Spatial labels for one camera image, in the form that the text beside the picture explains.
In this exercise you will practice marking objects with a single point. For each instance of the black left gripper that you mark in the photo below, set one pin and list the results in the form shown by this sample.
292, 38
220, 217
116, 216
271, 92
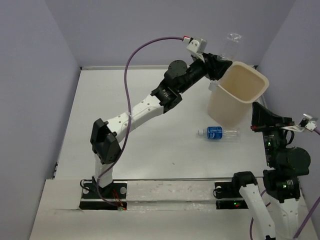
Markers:
212, 67

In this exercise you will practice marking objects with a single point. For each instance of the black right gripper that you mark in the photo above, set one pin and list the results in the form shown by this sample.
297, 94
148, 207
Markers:
261, 116

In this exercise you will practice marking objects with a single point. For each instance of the clear bottle white blue cap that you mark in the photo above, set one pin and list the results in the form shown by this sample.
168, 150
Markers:
229, 51

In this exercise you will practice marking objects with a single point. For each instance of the blue label plastic bottle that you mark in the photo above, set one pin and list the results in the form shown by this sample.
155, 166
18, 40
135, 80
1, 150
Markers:
218, 133

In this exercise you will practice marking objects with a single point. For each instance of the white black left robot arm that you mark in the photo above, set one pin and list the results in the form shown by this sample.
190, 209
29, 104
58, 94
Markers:
106, 136

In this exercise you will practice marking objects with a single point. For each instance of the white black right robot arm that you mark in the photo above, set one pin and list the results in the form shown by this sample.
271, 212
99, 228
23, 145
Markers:
280, 181

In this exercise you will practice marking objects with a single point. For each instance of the beige plastic bin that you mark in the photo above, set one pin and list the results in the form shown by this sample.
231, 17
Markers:
233, 95

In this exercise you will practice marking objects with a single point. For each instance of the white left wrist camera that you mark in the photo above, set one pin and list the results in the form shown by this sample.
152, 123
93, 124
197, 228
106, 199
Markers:
195, 45

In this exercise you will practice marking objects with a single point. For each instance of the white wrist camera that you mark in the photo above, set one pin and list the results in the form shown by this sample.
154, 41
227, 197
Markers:
195, 45
308, 123

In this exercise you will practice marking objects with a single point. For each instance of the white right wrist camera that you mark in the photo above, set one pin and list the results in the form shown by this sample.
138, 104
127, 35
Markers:
308, 123

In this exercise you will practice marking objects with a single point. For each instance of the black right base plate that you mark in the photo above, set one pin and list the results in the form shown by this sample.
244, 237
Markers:
227, 197

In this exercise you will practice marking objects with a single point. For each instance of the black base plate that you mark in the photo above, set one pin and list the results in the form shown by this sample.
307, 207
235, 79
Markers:
113, 197
227, 197

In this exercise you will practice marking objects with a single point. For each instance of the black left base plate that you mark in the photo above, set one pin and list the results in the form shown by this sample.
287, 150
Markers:
113, 197

